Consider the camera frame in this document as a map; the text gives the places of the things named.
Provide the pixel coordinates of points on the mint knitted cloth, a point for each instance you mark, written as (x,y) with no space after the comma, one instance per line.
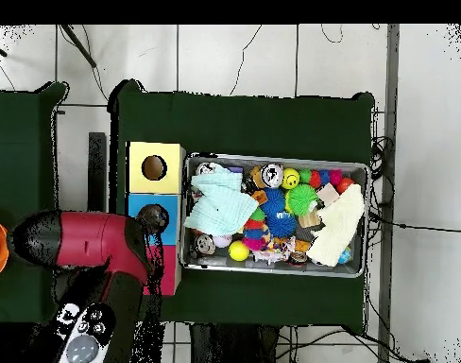
(223,208)

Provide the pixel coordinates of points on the cream knitted cloth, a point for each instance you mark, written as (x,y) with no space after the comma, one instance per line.
(340,227)

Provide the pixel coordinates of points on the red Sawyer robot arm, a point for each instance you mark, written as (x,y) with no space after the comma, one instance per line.
(87,238)

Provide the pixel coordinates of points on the wooden box with three holes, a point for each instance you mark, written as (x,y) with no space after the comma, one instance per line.
(155,185)

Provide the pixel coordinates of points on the orange toy building block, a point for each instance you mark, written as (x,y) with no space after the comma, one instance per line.
(260,196)

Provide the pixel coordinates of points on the silver drink can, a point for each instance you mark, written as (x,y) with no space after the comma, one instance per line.
(204,168)

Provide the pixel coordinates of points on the crushed silver can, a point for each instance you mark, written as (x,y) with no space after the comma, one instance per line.
(271,175)

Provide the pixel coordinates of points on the yellow smiley ball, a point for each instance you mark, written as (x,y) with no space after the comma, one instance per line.
(290,178)

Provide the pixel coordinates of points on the green spiky rubber ball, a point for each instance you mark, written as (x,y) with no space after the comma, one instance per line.
(302,200)

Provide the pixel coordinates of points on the dark green table cloth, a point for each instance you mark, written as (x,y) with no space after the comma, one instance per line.
(245,124)
(22,151)

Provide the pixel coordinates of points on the small orange toy block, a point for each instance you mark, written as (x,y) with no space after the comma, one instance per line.
(302,245)

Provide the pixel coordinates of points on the plain wooden block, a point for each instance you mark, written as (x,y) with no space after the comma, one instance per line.
(328,193)

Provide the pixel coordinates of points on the blue globe ball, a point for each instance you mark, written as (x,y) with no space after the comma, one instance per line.
(345,256)

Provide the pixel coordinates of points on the black tripod leg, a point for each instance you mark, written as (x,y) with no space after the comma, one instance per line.
(79,45)

